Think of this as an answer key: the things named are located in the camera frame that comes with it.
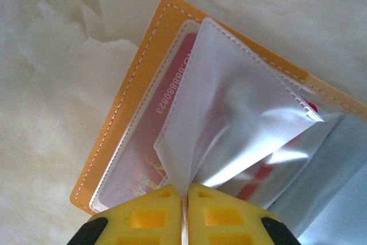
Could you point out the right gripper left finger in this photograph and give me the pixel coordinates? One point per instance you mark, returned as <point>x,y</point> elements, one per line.
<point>143,222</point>

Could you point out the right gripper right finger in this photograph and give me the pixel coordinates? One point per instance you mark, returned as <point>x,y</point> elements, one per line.
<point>229,222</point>

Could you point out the red plastic card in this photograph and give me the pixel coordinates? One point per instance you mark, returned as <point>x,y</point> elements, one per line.
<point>137,164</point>

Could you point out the orange card holder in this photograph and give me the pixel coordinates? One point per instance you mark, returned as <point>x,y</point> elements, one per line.
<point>137,55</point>

